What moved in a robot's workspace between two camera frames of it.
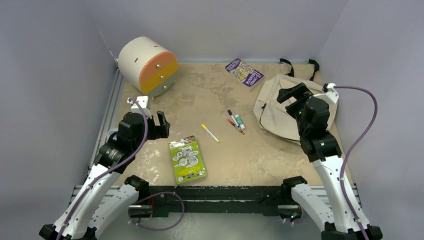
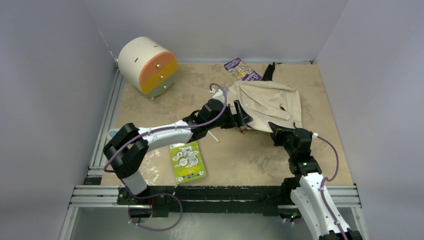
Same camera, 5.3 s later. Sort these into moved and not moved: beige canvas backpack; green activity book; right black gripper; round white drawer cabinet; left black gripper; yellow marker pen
Moved: beige canvas backpack; right black gripper; left black gripper
Not moved: round white drawer cabinet; yellow marker pen; green activity book
